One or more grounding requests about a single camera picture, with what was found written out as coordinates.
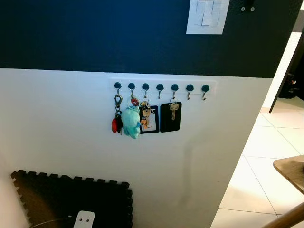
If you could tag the black holder with white card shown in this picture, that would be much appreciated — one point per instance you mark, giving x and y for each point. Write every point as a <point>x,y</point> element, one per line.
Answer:
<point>154,124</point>

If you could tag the dark blue metal hook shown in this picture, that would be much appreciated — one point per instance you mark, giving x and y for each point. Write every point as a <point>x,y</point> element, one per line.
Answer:
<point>189,88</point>
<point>159,87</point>
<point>117,86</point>
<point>205,88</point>
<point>174,87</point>
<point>131,86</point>
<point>145,87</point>

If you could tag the single silver key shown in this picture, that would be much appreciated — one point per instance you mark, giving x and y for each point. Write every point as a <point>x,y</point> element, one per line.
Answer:
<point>174,110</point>

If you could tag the white wall light switch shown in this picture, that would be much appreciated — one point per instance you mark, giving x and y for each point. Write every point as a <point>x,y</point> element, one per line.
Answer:
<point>207,16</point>

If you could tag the wooden chair rail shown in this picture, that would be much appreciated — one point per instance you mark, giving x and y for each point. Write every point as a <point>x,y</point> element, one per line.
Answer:
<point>287,217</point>

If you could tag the plain black card holder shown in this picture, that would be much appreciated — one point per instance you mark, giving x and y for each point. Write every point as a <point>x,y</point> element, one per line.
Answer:
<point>166,121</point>

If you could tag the dark shoes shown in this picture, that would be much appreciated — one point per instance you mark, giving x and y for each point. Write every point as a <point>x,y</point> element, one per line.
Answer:
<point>289,91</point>

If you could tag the white bracket with two holes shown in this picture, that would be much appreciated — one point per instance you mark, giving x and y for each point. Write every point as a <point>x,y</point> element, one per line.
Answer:
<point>84,220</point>

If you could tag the white key hook rack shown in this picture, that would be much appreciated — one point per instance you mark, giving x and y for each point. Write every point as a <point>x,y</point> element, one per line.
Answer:
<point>209,82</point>

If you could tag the wooden table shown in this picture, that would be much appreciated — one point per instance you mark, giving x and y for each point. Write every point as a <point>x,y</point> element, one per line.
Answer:
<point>292,171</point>

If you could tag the black foam puzzle mat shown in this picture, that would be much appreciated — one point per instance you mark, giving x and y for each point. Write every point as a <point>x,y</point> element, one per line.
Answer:
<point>57,197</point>

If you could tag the red fob with carabiner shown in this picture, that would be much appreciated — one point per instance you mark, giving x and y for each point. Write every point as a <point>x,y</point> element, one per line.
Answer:
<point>114,125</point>

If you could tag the key bunch with orange tag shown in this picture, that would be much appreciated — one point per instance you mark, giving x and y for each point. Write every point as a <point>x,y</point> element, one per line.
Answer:
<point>145,116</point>

